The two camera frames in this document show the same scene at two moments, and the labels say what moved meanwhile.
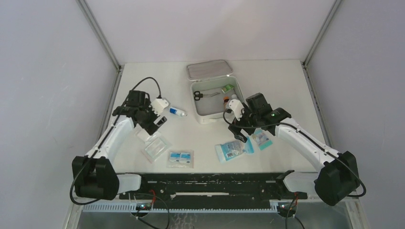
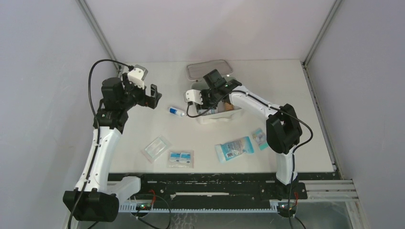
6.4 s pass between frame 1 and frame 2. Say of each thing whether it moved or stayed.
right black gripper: moved
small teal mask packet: stayed
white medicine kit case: stayed
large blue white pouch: stayed
